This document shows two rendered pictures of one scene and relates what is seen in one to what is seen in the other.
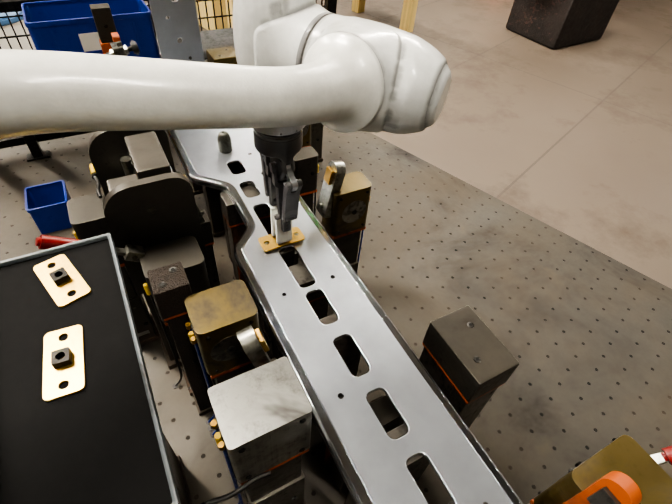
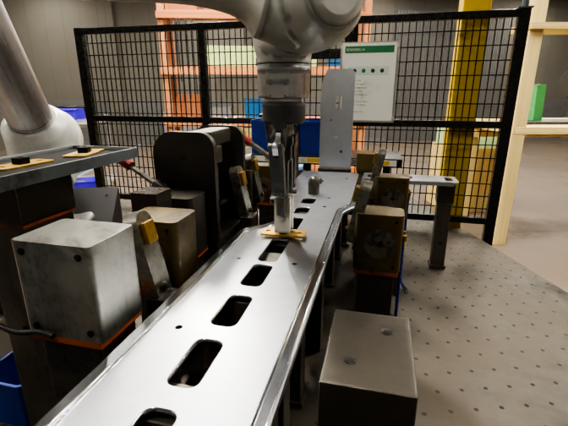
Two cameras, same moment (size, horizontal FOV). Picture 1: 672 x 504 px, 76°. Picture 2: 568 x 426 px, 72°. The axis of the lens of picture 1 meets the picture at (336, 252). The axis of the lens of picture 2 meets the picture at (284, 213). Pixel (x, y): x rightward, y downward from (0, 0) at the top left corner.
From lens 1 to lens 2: 52 cm
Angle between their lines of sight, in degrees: 47
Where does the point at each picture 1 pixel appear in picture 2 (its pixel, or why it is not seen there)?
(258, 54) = not seen: hidden behind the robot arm
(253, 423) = (46, 237)
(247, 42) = not seen: hidden behind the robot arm
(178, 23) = (337, 124)
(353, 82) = not seen: outside the picture
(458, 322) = (372, 323)
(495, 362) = (374, 375)
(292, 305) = (234, 264)
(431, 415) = (236, 392)
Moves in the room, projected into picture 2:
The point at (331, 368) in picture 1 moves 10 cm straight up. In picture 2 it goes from (201, 308) to (196, 234)
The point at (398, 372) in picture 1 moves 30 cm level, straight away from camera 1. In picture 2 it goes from (255, 341) to (453, 286)
